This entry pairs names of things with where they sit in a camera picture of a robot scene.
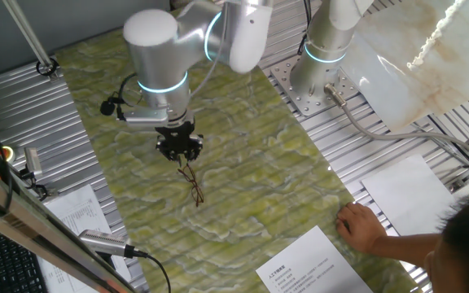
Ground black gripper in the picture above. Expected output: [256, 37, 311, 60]
[156, 120, 204, 167]

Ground brown thin-framed glasses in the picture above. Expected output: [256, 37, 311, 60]
[177, 162, 205, 208]

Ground person's forearm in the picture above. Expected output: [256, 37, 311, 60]
[370, 232, 443, 265]

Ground person's hand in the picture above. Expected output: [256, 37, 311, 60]
[335, 202, 388, 254]

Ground green marble pattern mat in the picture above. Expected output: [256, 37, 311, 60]
[55, 15, 419, 293]

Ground black round wrist attachment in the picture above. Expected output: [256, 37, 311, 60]
[99, 98, 116, 117]

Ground densely printed paper sheet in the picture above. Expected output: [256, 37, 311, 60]
[37, 183, 132, 293]

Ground instruction sheet with heading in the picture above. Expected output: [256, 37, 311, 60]
[255, 225, 374, 293]

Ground thin aluminium pole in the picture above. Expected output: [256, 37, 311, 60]
[2, 0, 59, 78]

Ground black keyboard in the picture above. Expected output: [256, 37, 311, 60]
[0, 221, 48, 293]

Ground blank white paper sheet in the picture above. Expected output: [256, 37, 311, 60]
[361, 153, 458, 237]

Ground beige marble pattern sheet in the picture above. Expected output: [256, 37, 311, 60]
[340, 0, 469, 133]

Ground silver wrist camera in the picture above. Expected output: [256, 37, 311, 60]
[116, 106, 170, 132]

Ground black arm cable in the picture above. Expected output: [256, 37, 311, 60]
[297, 0, 312, 57]
[114, 72, 138, 107]

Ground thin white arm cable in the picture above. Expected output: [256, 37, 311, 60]
[189, 3, 230, 98]

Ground silver ribbed camera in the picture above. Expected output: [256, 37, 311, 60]
[78, 229, 138, 260]

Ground black camera cable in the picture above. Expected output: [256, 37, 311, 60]
[132, 248, 173, 293]

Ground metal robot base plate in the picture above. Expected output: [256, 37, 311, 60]
[270, 55, 360, 118]

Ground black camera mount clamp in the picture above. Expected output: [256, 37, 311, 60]
[17, 166, 50, 201]

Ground small grey camera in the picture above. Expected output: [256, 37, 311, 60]
[23, 146, 44, 178]

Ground black cable loop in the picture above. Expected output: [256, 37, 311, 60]
[35, 58, 59, 77]

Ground aluminium frame bar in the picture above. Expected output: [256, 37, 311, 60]
[0, 156, 138, 293]

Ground thick grey base cable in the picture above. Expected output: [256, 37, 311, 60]
[323, 83, 469, 162]

